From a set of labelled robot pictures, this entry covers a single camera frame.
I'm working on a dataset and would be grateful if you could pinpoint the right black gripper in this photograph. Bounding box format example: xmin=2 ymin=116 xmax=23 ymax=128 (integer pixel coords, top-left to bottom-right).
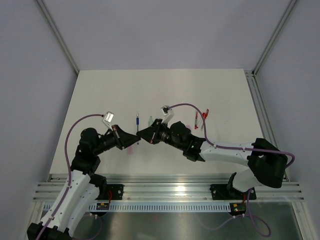
xmin=137 ymin=118 xmax=185 ymax=151

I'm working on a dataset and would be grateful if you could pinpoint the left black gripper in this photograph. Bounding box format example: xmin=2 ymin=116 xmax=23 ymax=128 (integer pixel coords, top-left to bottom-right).
xmin=93 ymin=124 xmax=141 ymax=156

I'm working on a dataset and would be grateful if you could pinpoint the blue ballpoint pen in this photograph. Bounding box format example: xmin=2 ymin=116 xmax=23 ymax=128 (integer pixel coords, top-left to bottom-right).
xmin=136 ymin=112 xmax=140 ymax=132

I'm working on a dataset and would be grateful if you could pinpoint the red gel pen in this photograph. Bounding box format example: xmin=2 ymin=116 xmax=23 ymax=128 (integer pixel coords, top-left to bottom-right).
xmin=194 ymin=111 xmax=199 ymax=130

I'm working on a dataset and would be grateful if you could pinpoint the clear red-tipped pen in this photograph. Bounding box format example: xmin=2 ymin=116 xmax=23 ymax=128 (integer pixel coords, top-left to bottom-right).
xmin=197 ymin=113 xmax=203 ymax=129

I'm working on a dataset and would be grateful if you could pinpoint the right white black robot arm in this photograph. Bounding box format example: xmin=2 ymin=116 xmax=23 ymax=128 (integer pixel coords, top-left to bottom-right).
xmin=136 ymin=119 xmax=288 ymax=198

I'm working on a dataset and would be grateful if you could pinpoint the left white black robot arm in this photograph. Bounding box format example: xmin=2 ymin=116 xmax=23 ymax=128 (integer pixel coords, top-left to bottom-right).
xmin=27 ymin=125 xmax=140 ymax=240

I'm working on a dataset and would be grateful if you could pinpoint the pink highlighter marker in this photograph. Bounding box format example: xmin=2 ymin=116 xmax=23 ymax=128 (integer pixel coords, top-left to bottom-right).
xmin=127 ymin=146 xmax=133 ymax=155

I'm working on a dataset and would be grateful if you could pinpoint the green highlighter marker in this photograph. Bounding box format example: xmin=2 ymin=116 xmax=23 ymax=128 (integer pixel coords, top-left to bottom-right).
xmin=148 ymin=116 xmax=154 ymax=127

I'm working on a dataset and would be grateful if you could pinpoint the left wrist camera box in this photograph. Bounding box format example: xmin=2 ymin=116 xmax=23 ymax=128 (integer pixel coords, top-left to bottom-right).
xmin=102 ymin=111 xmax=115 ymax=131

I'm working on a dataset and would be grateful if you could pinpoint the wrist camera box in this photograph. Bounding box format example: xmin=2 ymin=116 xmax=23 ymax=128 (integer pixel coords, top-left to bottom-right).
xmin=102 ymin=111 xmax=115 ymax=131
xmin=161 ymin=105 xmax=175 ymax=125

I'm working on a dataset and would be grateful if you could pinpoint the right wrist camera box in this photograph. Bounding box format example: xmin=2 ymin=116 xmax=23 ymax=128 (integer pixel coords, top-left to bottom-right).
xmin=161 ymin=105 xmax=175 ymax=125

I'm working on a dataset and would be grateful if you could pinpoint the aluminium front rail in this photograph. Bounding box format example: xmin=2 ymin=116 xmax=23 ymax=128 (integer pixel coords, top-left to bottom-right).
xmin=32 ymin=173 xmax=305 ymax=203

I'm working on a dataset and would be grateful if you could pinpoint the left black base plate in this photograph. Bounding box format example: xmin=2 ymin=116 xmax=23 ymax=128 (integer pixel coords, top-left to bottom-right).
xmin=96 ymin=184 xmax=124 ymax=201

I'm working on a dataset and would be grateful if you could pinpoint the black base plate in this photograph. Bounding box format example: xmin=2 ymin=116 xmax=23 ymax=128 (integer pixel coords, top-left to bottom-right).
xmin=209 ymin=172 xmax=248 ymax=200
xmin=96 ymin=184 xmax=124 ymax=201

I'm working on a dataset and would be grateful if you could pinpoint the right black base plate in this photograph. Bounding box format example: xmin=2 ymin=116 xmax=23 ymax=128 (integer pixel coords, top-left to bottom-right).
xmin=209 ymin=172 xmax=248 ymax=200

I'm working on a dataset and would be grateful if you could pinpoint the white slotted cable duct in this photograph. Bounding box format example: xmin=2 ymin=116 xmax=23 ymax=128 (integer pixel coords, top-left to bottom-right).
xmin=43 ymin=202 xmax=246 ymax=212

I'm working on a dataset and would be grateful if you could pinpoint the right aluminium side rail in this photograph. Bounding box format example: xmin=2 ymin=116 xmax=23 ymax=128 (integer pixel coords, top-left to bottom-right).
xmin=244 ymin=69 xmax=280 ymax=150

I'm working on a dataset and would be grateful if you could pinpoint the left aluminium frame post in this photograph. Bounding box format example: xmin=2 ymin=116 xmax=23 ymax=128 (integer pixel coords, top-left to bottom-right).
xmin=35 ymin=0 xmax=80 ymax=76

